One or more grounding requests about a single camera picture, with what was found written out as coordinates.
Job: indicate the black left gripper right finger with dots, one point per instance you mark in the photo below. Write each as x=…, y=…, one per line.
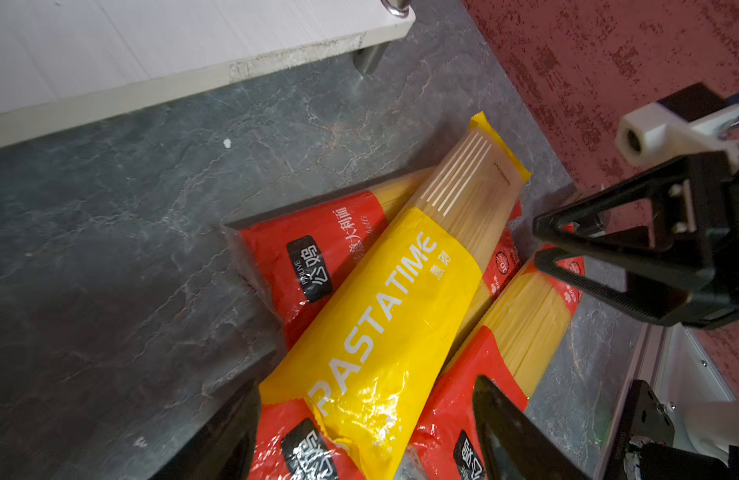
x=512, y=447

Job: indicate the red spaghetti bag front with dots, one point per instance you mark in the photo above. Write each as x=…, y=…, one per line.
x=290, y=445

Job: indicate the white two-tier shelf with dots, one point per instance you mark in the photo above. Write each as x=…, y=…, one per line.
x=65, y=64

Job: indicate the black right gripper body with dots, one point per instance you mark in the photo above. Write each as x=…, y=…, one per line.
x=710, y=192

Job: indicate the red spaghetti bag middle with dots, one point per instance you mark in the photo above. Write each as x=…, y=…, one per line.
x=513, y=328

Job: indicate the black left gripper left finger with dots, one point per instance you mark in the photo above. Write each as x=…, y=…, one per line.
x=225, y=447

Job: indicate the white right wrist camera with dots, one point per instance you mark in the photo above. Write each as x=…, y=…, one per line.
x=692, y=120

